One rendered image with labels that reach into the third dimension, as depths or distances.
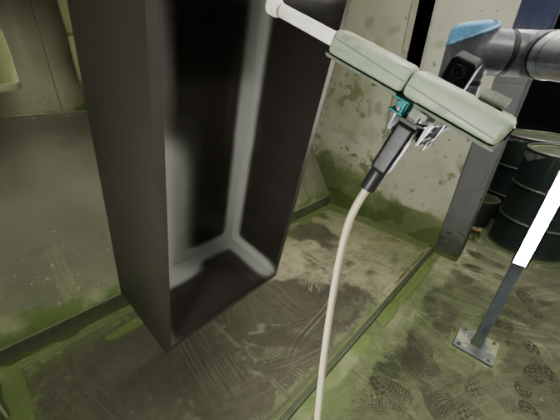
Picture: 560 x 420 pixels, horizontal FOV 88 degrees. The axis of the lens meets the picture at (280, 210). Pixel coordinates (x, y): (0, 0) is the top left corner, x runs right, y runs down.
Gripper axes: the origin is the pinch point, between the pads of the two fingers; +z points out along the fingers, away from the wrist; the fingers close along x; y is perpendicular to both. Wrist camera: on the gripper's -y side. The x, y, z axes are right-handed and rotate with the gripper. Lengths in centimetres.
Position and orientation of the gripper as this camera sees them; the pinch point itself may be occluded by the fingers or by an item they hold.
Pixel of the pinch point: (414, 110)
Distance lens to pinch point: 52.4
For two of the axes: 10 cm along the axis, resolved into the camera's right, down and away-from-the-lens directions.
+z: -6.4, 3.1, -7.0
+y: -3.4, 7.0, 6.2
